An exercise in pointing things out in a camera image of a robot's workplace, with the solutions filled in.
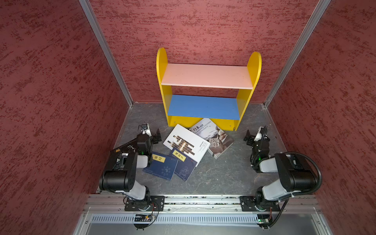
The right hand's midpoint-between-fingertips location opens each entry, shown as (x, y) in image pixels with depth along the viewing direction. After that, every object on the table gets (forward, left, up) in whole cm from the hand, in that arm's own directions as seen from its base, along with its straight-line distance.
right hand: (254, 133), depth 92 cm
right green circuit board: (-45, +5, -10) cm, 46 cm away
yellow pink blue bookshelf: (+40, +38, 0) cm, 55 cm away
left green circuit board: (-43, +67, -10) cm, 80 cm away
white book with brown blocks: (-4, +43, -3) cm, 44 cm away
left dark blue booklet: (-17, +59, -7) cm, 62 cm away
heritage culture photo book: (+5, +29, -3) cm, 30 cm away
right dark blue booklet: (-18, +45, -6) cm, 49 cm away
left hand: (+3, +67, 0) cm, 67 cm away
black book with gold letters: (-5, +81, -5) cm, 82 cm away
